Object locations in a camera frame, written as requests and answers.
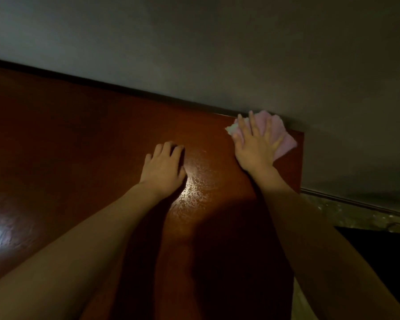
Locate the person's right hand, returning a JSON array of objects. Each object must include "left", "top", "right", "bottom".
[{"left": 231, "top": 110, "right": 285, "bottom": 176}]

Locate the person's left hand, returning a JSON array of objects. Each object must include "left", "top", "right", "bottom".
[{"left": 139, "top": 142, "right": 188, "bottom": 200}]

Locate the black low cabinet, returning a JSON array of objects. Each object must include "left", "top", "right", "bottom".
[{"left": 333, "top": 226, "right": 400, "bottom": 311}]

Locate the person's right forearm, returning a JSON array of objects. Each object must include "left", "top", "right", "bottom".
[{"left": 256, "top": 166, "right": 400, "bottom": 320}]

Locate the pink cleaning cloth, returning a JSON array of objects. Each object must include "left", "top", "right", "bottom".
[{"left": 225, "top": 110, "right": 299, "bottom": 163}]

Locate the person's left forearm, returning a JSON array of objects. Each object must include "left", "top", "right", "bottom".
[{"left": 0, "top": 183, "right": 164, "bottom": 320}]

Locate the reddish wooden desk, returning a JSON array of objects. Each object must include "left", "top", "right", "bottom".
[{"left": 0, "top": 63, "right": 305, "bottom": 320}]

